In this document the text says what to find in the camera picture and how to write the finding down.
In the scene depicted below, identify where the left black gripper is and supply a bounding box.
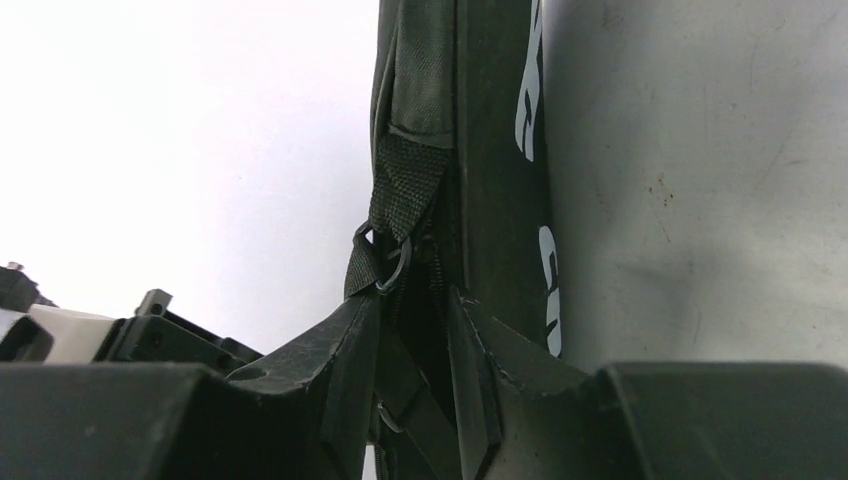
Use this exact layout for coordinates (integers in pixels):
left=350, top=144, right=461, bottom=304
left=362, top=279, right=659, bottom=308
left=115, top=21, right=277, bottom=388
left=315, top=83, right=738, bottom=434
left=92, top=289, right=263, bottom=381

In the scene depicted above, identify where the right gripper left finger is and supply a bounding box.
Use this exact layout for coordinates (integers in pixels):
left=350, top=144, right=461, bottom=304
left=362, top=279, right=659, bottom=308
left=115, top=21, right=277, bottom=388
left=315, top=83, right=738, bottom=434
left=1, top=294, right=380, bottom=479

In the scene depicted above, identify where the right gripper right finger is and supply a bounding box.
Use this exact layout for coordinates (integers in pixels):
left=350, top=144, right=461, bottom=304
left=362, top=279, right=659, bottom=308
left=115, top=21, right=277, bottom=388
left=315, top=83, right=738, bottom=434
left=449, top=290, right=847, bottom=479

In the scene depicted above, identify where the black Crossway racket bag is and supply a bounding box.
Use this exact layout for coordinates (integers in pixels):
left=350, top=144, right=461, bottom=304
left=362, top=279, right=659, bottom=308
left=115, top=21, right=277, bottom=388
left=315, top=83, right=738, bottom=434
left=344, top=1, right=561, bottom=479

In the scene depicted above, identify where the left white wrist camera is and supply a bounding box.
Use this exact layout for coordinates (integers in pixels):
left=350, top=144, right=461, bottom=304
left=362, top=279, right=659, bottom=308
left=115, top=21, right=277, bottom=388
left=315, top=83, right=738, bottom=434
left=1, top=304, right=117, bottom=364

